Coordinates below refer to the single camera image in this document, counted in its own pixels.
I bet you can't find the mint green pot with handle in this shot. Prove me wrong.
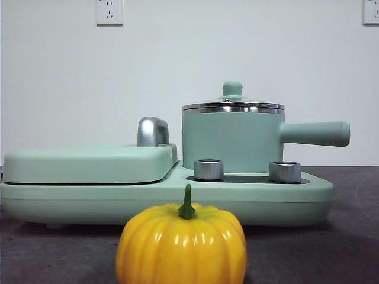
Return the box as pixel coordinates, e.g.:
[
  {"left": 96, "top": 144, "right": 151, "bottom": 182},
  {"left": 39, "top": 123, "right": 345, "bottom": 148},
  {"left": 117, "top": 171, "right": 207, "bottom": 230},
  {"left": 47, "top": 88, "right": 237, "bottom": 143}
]
[{"left": 181, "top": 105, "right": 351, "bottom": 175}]

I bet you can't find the mint green griddle cover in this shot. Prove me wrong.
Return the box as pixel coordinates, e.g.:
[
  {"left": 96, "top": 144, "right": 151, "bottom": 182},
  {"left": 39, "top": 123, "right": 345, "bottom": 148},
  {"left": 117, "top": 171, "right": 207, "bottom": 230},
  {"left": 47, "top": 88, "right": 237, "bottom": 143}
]
[{"left": 2, "top": 143, "right": 178, "bottom": 185}]

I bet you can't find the silver control knob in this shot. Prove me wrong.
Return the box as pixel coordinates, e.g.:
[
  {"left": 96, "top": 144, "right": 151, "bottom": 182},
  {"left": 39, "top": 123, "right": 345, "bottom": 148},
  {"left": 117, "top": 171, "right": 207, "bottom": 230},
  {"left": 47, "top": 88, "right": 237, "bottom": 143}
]
[
  {"left": 268, "top": 161, "right": 302, "bottom": 183},
  {"left": 193, "top": 159, "right": 225, "bottom": 180}
]

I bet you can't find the yellow pumpkin with green stem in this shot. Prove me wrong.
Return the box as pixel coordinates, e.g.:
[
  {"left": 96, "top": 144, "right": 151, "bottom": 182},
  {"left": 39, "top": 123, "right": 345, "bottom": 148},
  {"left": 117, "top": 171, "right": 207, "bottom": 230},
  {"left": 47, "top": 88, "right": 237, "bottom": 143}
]
[{"left": 115, "top": 183, "right": 248, "bottom": 284}]

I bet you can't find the white wall socket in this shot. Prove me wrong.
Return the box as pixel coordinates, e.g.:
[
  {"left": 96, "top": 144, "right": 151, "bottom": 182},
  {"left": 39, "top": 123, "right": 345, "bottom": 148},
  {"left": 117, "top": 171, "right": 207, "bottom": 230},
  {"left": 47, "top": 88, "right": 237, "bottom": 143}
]
[
  {"left": 362, "top": 0, "right": 379, "bottom": 26},
  {"left": 95, "top": 0, "right": 124, "bottom": 27}
]

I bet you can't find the mint green breakfast machine base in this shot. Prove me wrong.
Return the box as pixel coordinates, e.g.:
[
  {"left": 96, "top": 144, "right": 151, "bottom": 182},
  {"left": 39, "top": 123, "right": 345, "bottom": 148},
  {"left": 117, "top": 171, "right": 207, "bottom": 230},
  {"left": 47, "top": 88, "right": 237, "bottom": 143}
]
[{"left": 0, "top": 164, "right": 336, "bottom": 230}]

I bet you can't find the glass lid with green knob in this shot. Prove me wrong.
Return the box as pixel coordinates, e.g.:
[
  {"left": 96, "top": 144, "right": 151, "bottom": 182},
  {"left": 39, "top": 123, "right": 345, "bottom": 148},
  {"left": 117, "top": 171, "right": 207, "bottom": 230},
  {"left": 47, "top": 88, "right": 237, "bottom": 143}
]
[{"left": 182, "top": 81, "right": 285, "bottom": 109}]

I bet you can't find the chrome griddle cover handle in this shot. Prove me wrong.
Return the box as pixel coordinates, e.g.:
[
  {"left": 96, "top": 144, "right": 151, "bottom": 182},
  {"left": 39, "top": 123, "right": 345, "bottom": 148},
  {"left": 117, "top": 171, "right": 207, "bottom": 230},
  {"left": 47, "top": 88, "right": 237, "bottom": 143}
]
[{"left": 137, "top": 117, "right": 170, "bottom": 148}]

